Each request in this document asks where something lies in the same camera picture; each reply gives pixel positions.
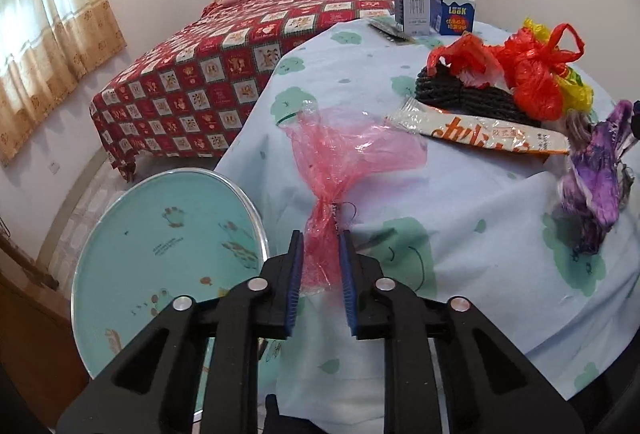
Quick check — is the white and orange snack wrapper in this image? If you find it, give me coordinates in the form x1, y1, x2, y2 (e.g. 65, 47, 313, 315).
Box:
385, 97, 571, 157

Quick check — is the round table with patterned cloth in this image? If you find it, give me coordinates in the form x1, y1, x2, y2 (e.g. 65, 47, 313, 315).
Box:
197, 17, 640, 434

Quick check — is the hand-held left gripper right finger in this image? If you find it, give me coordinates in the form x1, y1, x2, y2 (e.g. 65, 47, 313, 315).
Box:
337, 230, 586, 434

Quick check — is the red plastic bag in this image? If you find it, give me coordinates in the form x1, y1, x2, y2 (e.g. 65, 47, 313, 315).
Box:
492, 22, 586, 121
426, 36, 503, 88

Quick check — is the beige curtain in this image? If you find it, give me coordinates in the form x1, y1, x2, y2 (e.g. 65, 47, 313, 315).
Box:
0, 0, 128, 165

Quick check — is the pink plastic bag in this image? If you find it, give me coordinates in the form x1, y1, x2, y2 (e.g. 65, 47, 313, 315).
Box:
287, 107, 430, 297

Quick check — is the teal trash bin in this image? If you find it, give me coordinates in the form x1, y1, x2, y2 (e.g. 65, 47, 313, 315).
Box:
70, 167, 271, 415

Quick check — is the purple crumpled wrapper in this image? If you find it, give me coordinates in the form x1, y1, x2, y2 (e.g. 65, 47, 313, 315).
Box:
557, 100, 636, 255

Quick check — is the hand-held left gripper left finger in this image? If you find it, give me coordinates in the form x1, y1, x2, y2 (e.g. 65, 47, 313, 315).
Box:
55, 230, 306, 434

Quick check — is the bed with red patterned quilt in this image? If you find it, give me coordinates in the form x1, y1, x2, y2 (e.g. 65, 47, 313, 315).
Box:
90, 0, 401, 170

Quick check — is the blue carton with white cap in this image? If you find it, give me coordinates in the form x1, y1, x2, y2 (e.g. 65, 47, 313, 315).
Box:
429, 0, 475, 36

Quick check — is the yellow plastic bag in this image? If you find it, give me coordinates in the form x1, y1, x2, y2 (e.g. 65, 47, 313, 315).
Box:
522, 18, 596, 112

